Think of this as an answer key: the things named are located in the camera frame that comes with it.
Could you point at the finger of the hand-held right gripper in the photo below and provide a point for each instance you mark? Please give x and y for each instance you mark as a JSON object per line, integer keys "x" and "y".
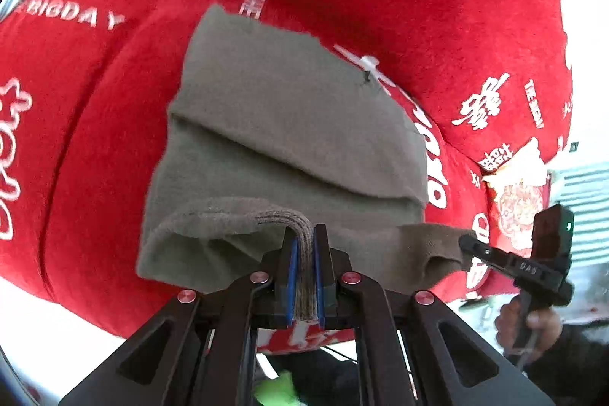
{"x": 485, "y": 251}

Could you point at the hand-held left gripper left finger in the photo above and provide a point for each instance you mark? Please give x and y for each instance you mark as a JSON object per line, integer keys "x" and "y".
{"x": 292, "y": 275}

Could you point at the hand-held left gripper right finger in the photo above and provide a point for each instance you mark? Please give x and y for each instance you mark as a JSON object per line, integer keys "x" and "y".
{"x": 319, "y": 275}

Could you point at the grey sweater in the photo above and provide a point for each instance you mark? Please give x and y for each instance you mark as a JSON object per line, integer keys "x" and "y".
{"x": 285, "y": 139}

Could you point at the person's right forearm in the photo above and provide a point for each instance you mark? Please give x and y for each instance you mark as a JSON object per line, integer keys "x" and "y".
{"x": 571, "y": 368}

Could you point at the person's right hand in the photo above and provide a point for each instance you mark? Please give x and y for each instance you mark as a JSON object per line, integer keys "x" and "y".
{"x": 540, "y": 330}

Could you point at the person's dark pants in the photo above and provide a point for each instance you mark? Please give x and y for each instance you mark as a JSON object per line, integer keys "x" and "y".
{"x": 328, "y": 380}

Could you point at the green object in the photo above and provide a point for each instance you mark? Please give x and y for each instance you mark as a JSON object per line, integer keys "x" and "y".
{"x": 278, "y": 389}

